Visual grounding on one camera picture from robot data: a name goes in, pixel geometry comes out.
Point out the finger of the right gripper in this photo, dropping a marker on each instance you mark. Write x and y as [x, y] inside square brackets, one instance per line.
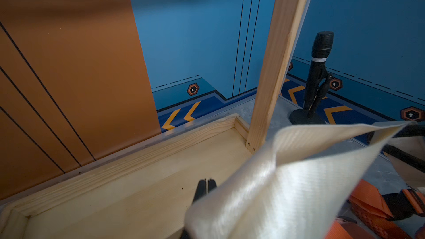
[408, 131]

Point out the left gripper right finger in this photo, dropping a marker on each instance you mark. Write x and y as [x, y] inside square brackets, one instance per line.
[211, 185]

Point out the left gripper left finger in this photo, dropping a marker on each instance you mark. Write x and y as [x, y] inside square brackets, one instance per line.
[201, 191]

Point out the red-orange sling bag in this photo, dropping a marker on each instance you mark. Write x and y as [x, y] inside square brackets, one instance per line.
[378, 213]

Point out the beige sling bag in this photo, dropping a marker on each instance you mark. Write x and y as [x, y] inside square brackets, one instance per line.
[295, 186]

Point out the wooden garment rack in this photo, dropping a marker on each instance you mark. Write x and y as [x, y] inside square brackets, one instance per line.
[145, 195]

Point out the black microphone on stand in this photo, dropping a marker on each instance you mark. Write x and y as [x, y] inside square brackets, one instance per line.
[318, 82]

